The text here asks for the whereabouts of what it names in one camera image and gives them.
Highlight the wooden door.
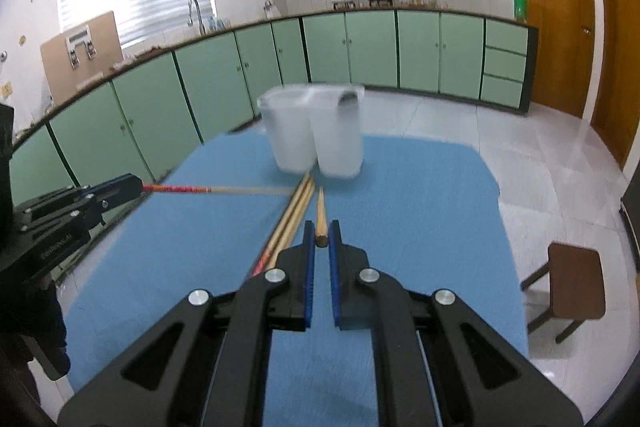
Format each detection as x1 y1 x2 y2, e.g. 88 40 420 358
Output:
512 0 596 120
590 0 640 170

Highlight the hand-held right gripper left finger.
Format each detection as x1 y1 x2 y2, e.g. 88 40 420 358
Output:
57 220 317 427

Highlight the white clip device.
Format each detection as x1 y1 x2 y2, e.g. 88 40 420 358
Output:
66 26 97 70

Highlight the white twin utensil holder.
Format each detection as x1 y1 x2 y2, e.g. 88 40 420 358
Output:
256 83 366 178

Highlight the red patterned wooden chopstick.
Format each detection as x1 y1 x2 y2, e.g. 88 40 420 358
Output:
141 183 297 198

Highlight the brown wooden stool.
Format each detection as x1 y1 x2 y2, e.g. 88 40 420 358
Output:
520 242 607 345

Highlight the metal faucet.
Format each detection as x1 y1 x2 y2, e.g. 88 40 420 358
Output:
187 0 207 36

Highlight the green base cabinet run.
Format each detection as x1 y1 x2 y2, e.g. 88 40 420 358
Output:
7 9 540 208

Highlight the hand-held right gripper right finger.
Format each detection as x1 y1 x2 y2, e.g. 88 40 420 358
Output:
327 220 585 427

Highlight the blue table mat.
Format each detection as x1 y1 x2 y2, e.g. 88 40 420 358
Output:
62 133 531 427

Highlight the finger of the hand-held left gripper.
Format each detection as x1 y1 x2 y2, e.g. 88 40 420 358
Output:
14 173 144 224
20 206 107 244

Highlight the brown board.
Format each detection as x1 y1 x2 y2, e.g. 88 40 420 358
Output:
40 11 124 106

